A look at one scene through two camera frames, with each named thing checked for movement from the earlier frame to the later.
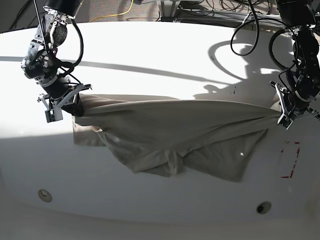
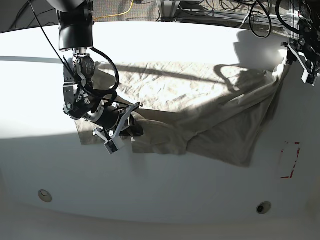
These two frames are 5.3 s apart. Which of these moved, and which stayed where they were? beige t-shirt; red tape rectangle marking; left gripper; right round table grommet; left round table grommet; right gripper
Moved: left gripper; beige t-shirt; right gripper
Stayed: left round table grommet; right round table grommet; red tape rectangle marking
